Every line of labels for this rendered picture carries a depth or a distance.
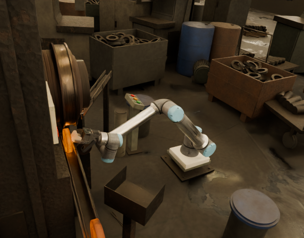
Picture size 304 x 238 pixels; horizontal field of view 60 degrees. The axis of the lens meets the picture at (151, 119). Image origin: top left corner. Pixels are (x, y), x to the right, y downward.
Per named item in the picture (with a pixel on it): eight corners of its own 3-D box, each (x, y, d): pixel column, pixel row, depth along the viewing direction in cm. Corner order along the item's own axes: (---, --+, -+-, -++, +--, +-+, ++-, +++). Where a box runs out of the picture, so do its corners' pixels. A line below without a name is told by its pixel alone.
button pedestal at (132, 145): (129, 157, 276) (132, 104, 244) (121, 143, 294) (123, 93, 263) (143, 153, 282) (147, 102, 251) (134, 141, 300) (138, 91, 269)
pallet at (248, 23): (267, 37, 857) (270, 27, 841) (246, 36, 836) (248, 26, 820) (247, 28, 955) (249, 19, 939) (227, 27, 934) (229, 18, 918)
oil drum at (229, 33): (212, 77, 496) (222, 28, 451) (194, 66, 541) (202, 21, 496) (236, 74, 520) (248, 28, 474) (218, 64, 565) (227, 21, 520)
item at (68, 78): (68, 143, 143) (60, 58, 119) (56, 104, 179) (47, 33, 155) (80, 141, 145) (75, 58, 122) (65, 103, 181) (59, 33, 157)
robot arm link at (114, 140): (121, 150, 186) (125, 138, 183) (104, 149, 179) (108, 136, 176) (117, 143, 193) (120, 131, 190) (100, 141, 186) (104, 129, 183)
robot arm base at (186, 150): (191, 144, 276) (193, 136, 271) (202, 155, 262) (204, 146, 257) (176, 148, 268) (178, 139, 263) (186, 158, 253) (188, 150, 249)
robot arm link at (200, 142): (207, 139, 255) (169, 95, 203) (220, 148, 242) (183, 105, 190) (196, 150, 254) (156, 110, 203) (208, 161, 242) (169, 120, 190)
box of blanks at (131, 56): (112, 97, 389) (112, 45, 349) (84, 78, 441) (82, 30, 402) (163, 84, 449) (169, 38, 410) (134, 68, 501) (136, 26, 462)
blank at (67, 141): (66, 139, 158) (72, 138, 160) (61, 123, 169) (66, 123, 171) (67, 157, 167) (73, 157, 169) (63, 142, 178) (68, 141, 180)
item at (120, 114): (116, 158, 272) (116, 114, 245) (112, 151, 281) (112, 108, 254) (126, 156, 276) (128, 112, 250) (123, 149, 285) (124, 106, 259)
